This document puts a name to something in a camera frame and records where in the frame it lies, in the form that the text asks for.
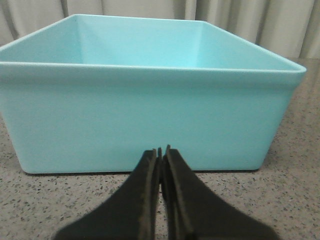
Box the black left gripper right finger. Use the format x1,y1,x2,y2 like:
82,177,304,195
161,146,279,240

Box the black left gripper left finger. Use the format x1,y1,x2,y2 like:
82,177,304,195
54,149,162,240

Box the light blue plastic box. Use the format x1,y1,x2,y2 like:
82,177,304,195
0,14,306,174

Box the grey pleated curtain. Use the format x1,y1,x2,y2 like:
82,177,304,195
0,0,320,59

